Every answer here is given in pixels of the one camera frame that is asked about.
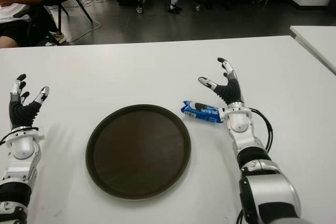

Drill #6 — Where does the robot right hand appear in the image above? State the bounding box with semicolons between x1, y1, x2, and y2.
197;57;245;106

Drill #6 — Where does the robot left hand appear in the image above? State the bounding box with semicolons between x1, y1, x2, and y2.
8;73;50;132

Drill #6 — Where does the blue Oreo cookie pack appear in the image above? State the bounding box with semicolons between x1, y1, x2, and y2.
180;100;225;124

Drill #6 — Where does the black office chair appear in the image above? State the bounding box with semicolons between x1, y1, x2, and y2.
13;3;68;46

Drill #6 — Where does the white side table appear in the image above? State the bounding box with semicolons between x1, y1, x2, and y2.
289;25;336;75

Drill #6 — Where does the round dark brown tray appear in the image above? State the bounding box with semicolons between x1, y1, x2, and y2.
85;104;192;200

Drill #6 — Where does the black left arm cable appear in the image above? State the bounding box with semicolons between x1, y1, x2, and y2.
0;133;12;146

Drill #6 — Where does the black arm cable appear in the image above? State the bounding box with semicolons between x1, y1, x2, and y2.
0;133;12;146
246;107;274;154

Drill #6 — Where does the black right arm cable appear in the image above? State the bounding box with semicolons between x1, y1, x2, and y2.
246;107;274;154

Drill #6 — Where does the white floor cable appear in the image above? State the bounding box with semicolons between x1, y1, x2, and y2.
62;0;119;44

